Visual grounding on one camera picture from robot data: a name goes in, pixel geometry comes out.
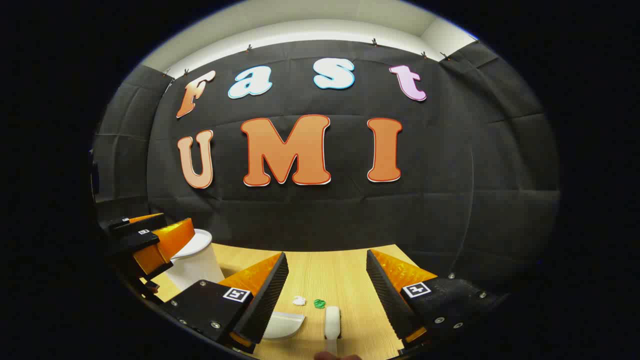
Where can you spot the green paper ball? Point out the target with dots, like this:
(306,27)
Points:
(319,303)

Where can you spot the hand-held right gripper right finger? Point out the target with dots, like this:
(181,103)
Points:
(387,295)

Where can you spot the small white broom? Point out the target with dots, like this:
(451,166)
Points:
(332,320)

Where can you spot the white dustpan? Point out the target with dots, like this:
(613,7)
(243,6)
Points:
(282,325)

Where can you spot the wooden desktop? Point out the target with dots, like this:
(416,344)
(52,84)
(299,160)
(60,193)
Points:
(325,270)

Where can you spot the white paper ball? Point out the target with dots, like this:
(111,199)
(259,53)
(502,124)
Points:
(299,301)

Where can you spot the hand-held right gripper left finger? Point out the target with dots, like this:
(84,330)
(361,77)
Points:
(267,295)

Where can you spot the white ribbed garbage bin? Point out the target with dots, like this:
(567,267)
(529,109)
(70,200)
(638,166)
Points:
(197,270)

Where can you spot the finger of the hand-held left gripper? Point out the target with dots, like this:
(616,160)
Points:
(145,223)
(172,240)

